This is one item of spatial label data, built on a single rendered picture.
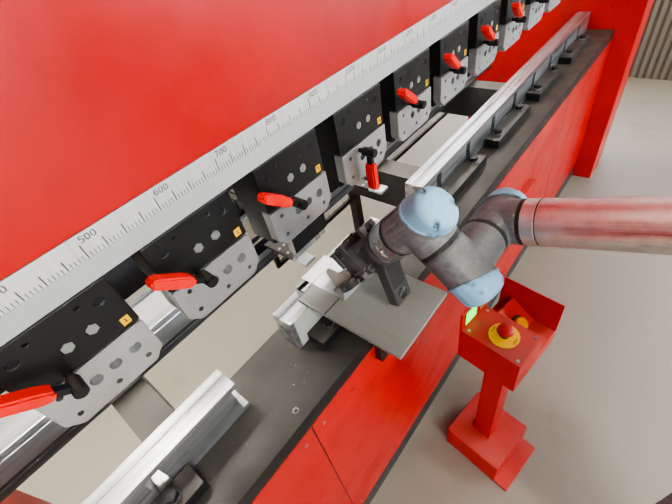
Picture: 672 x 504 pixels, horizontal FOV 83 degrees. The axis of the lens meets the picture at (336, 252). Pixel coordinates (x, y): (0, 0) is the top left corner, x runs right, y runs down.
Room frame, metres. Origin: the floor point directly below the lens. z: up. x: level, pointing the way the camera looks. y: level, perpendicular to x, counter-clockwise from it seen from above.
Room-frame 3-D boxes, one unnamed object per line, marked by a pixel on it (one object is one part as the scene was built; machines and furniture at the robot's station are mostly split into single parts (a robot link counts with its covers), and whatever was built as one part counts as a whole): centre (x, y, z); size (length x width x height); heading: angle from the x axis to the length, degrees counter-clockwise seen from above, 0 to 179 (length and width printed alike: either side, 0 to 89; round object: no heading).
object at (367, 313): (0.52, -0.05, 1.00); 0.26 x 0.18 x 0.01; 42
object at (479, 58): (1.15, -0.53, 1.26); 0.15 x 0.09 x 0.17; 132
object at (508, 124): (1.26, -0.74, 0.89); 0.30 x 0.05 x 0.03; 132
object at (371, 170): (0.69, -0.11, 1.20); 0.04 x 0.02 x 0.10; 42
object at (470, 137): (1.47, -0.89, 0.92); 1.68 x 0.06 x 0.10; 132
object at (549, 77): (1.52, -1.04, 0.89); 0.30 x 0.05 x 0.03; 132
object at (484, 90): (1.81, -0.70, 0.81); 0.64 x 0.08 x 0.14; 42
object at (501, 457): (0.49, -0.40, 0.06); 0.25 x 0.20 x 0.12; 33
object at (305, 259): (0.76, 0.15, 1.01); 0.26 x 0.12 x 0.05; 42
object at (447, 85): (1.01, -0.38, 1.26); 0.15 x 0.09 x 0.17; 132
